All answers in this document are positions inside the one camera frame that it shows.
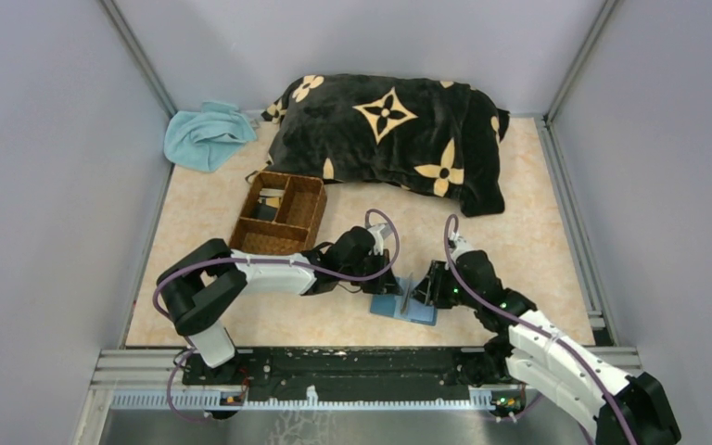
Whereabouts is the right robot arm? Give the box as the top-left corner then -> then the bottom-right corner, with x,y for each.
410,250 -> 681,444

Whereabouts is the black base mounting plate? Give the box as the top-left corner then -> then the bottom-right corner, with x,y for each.
182,347 -> 515,402

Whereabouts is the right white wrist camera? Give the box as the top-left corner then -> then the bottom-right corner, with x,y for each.
446,233 -> 475,261

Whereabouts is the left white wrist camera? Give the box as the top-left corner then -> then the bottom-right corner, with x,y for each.
366,222 -> 394,255

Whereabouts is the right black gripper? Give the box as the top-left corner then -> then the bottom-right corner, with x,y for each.
409,260 -> 480,309

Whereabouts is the light blue cloth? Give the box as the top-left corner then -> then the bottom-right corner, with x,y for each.
163,101 -> 258,173

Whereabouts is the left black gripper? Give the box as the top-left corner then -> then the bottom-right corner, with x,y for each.
340,248 -> 403,296

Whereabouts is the black pillow with tan flowers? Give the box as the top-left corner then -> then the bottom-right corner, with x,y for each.
261,74 -> 510,217

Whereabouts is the woven brown divided basket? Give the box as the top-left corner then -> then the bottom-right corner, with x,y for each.
228,172 -> 327,255

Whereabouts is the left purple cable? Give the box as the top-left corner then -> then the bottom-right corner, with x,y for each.
151,209 -> 401,425

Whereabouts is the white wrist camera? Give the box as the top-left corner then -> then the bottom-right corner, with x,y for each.
446,233 -> 475,261
366,222 -> 394,255

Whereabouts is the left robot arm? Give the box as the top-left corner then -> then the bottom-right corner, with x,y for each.
153,223 -> 398,384

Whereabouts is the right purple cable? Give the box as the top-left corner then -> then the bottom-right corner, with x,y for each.
442,213 -> 640,445

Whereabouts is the purple cable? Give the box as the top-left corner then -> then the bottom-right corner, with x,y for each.
151,209 -> 401,425
442,213 -> 640,445

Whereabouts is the aluminium front rail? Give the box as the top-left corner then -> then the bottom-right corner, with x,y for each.
90,347 -> 647,412

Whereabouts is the gold VIP credit card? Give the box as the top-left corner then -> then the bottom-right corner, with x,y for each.
400,273 -> 413,316

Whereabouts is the teal leather card holder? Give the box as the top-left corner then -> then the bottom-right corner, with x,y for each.
369,274 -> 438,326

